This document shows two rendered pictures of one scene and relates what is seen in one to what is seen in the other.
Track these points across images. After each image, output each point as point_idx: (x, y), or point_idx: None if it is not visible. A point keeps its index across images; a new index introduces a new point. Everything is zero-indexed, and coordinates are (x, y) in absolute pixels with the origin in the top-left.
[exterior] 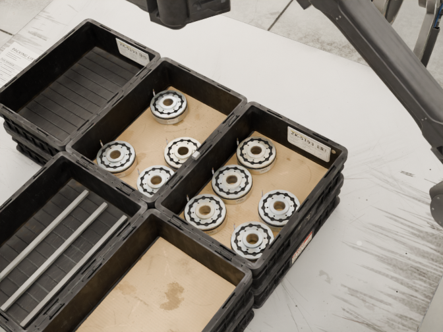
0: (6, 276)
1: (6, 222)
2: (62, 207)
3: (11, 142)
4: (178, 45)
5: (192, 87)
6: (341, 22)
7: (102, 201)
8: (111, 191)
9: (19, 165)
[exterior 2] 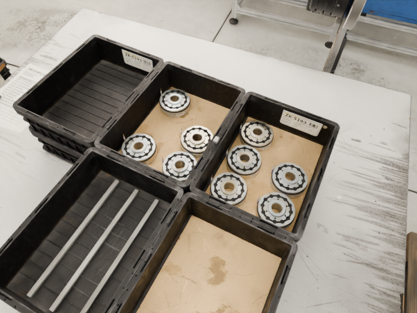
0: (51, 274)
1: (44, 221)
2: (97, 198)
3: (37, 143)
4: (164, 59)
5: (192, 85)
6: None
7: (133, 188)
8: (143, 179)
9: (47, 162)
